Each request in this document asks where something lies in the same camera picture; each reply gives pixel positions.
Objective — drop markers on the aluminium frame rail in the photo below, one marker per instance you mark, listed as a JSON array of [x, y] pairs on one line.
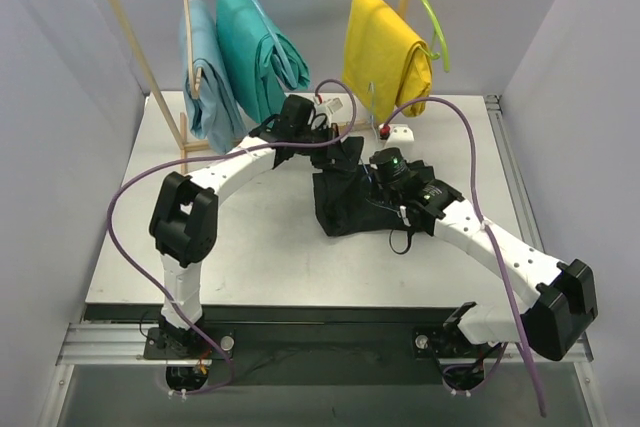
[[337, 256]]

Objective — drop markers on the teal trousers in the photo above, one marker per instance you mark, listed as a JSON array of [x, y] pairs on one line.
[[261, 62]]

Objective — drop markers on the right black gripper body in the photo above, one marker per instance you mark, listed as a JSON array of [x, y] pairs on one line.
[[368, 187]]

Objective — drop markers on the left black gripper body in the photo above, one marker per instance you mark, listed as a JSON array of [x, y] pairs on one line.
[[329, 148]]

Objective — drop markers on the light blue wire hanger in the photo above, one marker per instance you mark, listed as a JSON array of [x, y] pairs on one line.
[[372, 112]]

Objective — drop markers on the yellow trousers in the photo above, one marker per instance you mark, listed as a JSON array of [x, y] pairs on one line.
[[380, 47]]

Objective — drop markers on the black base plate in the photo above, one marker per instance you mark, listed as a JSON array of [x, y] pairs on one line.
[[322, 346]]

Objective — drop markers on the light blue trousers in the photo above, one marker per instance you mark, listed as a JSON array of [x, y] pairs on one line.
[[212, 111]]

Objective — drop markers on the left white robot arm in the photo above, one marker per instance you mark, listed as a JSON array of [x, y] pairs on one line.
[[185, 219]]

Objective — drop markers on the wooden hanger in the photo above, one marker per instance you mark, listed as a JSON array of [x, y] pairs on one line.
[[190, 37]]

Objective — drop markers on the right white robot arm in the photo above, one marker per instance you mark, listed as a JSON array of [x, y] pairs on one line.
[[552, 302]]

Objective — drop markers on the black denim trousers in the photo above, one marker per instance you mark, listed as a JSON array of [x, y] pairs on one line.
[[341, 204]]

